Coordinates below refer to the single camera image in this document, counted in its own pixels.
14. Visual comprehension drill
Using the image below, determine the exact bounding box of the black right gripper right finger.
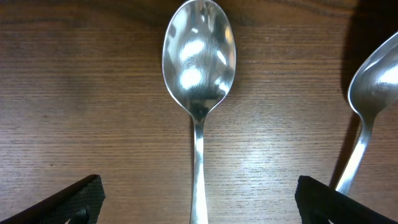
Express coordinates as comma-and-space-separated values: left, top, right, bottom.
295, 175, 397, 224

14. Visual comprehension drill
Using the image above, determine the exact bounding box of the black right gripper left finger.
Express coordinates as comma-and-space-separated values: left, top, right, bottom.
1, 174, 106, 224

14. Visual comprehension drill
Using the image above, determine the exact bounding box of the metal spoon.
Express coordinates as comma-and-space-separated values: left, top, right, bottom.
162, 0, 236, 224
335, 34, 397, 195

